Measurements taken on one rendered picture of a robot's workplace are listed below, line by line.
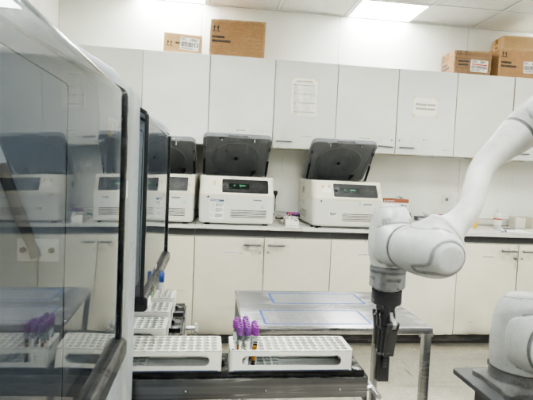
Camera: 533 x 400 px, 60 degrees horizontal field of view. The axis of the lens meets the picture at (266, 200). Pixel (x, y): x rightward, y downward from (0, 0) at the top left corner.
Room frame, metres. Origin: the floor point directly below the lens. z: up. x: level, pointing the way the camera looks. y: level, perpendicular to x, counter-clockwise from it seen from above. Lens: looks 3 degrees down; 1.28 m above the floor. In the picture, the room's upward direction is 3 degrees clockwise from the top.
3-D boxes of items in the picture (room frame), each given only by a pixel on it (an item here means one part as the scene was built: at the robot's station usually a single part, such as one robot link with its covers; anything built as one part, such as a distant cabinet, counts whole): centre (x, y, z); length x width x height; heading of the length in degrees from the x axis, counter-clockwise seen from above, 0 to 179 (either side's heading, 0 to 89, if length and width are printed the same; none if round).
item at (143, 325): (1.23, 0.40, 0.83); 0.30 x 0.10 x 0.06; 97
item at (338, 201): (3.82, -0.59, 1.25); 0.62 x 0.56 x 0.69; 7
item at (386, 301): (1.16, -0.31, 0.96); 0.08 x 0.07 x 0.09; 7
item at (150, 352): (1.09, 0.24, 0.83); 0.30 x 0.10 x 0.06; 97
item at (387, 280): (1.16, -0.31, 1.03); 0.09 x 0.09 x 0.06
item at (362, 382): (1.12, 0.06, 0.78); 0.73 x 0.14 x 0.09; 97
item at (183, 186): (3.64, 0.83, 1.22); 0.62 x 0.56 x 0.64; 5
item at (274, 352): (1.13, -0.07, 0.83); 0.30 x 0.10 x 0.06; 97
